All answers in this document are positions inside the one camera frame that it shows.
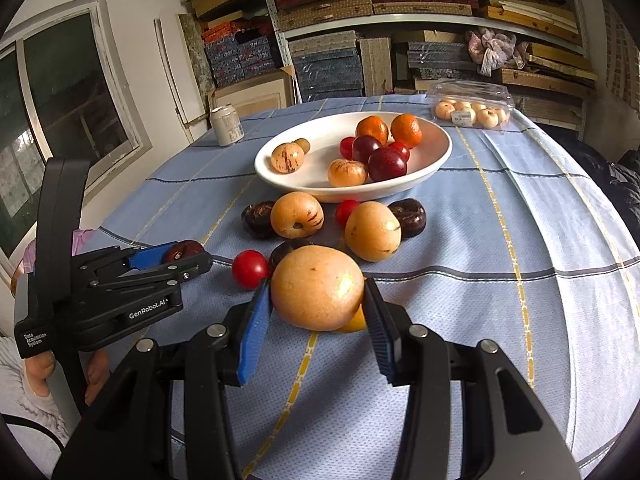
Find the black jacket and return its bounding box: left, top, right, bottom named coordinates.
left=550, top=130, right=640, bottom=221

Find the pack of pale peaches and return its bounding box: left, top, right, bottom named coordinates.
left=434, top=100, right=511, bottom=129

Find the clear plastic clamshell box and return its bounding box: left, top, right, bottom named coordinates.
left=425, top=78, right=517, bottom=131

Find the stack of yellow wooden boxes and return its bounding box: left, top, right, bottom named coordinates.
left=475, top=0, right=598, bottom=126

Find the dark water chestnut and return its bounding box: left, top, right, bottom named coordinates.
left=241, top=201, right=277, bottom=240
left=387, top=198, right=427, bottom=238
left=269, top=239, right=321, bottom=273
left=162, top=240, right=204, bottom=263

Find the yellow-orange mandarin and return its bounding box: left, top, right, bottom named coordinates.
left=336, top=305, right=371, bottom=334

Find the mottled green board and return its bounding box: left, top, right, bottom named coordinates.
left=177, top=12, right=216, bottom=91

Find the stack of tan woven boxes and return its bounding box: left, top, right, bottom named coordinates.
left=275, top=0, right=476, bottom=31

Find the stack of dark flat boxes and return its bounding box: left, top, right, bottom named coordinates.
left=400, top=30, right=481, bottom=93

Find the white framed window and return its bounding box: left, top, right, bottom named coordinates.
left=0, top=0, right=153, bottom=261

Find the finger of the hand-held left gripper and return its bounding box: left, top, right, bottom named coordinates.
left=100, top=241, right=179, bottom=281
left=90, top=251, right=213, bottom=293

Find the white beverage can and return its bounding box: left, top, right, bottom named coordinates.
left=210, top=104, right=245, bottom=147

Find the black cable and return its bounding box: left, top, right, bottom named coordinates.
left=0, top=411, right=68, bottom=443

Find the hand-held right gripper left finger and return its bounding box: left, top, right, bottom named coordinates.
left=52, top=277, right=273, bottom=480

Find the patterned beige curtain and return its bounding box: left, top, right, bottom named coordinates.
left=597, top=0, right=640, bottom=171

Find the orange patterned box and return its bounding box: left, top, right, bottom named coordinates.
left=201, top=20, right=261, bottom=48

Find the blue checked tablecloth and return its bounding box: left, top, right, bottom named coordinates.
left=95, top=92, right=640, bottom=480

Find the person's left forearm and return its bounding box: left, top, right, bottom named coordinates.
left=0, top=335, right=71, bottom=480

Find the pink plastic bag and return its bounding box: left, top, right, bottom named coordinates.
left=465, top=27, right=531, bottom=77

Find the purple plastic bag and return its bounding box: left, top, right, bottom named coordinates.
left=10, top=229, right=96, bottom=301

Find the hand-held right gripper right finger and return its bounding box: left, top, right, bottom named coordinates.
left=364, top=277, right=582, bottom=480

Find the cardboard box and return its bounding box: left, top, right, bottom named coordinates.
left=207, top=66, right=298, bottom=116

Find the stack of blue grey boxes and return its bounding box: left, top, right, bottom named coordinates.
left=289, top=30, right=366, bottom=103

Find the stack of blue flecked boxes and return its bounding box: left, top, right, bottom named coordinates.
left=205, top=32, right=283, bottom=88

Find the white metal shelf rack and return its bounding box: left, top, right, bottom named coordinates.
left=255, top=0, right=591, bottom=111

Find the white ceramic bowl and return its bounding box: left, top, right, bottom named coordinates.
left=254, top=112, right=453, bottom=204

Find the person's left hand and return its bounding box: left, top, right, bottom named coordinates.
left=22, top=349, right=112, bottom=407

